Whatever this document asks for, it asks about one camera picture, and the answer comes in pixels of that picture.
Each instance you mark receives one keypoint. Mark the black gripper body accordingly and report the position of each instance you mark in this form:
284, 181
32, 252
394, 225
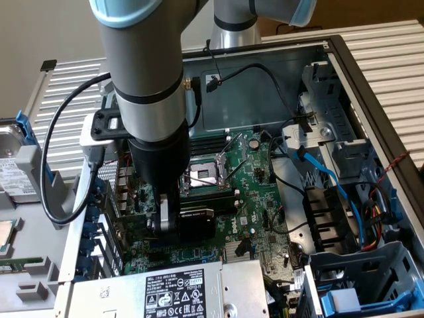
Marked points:
162, 165

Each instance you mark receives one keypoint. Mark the green graphics card black cooler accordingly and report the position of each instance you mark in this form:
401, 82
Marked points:
197, 225

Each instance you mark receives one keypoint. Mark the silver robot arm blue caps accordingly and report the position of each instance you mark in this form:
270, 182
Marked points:
145, 59

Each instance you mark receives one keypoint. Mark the short black expansion slot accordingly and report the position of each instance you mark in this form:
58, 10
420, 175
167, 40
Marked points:
156, 256

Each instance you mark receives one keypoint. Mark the CPU socket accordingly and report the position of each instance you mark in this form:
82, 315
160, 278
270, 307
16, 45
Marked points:
202, 172

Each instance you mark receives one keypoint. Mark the black RAM slot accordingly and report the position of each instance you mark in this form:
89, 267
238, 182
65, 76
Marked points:
208, 136
205, 150
237, 203
208, 140
207, 145
212, 197

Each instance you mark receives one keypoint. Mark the blue slot latch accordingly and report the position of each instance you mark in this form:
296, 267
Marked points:
98, 190
91, 233
88, 249
86, 265
94, 217

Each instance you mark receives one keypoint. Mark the silver chipset heatsink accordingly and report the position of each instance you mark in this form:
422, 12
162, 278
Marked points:
232, 253

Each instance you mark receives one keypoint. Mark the metal socket cover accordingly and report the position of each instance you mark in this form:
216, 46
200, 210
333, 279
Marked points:
241, 142

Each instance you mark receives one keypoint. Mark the silver power supply with label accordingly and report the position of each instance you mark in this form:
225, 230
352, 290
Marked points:
126, 295

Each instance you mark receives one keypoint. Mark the green motherboard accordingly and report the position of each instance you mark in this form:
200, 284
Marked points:
251, 185

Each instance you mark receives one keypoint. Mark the round coin battery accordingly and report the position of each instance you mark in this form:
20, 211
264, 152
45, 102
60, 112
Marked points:
254, 143

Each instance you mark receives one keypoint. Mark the grey metal PC case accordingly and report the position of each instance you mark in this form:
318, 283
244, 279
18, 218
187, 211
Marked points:
251, 99

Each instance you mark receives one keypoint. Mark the grey plastic parts rack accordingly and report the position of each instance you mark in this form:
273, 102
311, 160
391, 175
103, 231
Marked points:
36, 238

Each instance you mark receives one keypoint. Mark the hard disk in blue carrier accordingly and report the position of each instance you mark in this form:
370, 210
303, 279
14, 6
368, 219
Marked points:
13, 165

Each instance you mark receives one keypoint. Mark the black table end cap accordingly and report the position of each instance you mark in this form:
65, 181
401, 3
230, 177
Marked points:
48, 65

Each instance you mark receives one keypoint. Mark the green RAM stick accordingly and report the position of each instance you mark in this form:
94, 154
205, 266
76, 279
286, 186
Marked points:
20, 265

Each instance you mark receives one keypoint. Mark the black fan shroud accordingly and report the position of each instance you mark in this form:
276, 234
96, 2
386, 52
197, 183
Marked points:
324, 215

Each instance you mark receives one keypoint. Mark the silver CPU chip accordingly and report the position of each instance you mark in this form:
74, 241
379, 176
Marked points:
6, 236

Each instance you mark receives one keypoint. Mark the blue disk tray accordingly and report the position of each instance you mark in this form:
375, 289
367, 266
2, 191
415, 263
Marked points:
328, 299

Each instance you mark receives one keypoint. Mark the silver metal disk bay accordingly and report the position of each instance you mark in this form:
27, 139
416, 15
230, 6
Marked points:
334, 109

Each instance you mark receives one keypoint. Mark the grey plastic drive cage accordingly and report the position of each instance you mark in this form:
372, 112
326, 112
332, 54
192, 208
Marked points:
364, 261

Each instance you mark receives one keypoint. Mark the blue plastic lever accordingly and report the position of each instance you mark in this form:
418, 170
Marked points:
394, 205

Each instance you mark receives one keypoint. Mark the silver black wrist camera box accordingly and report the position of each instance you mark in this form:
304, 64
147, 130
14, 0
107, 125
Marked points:
99, 129

